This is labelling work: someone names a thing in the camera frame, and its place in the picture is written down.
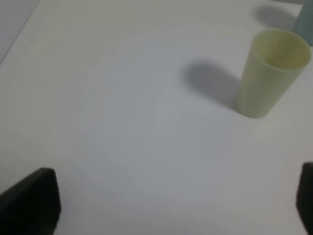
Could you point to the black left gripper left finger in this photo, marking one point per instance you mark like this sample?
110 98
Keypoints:
32 206

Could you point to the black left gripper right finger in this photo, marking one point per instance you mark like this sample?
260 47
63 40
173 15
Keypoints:
304 197

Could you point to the pale yellow plastic cup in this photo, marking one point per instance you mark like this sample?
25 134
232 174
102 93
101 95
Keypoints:
275 60

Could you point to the teal plastic cup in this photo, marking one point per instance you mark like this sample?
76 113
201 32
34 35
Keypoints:
303 26

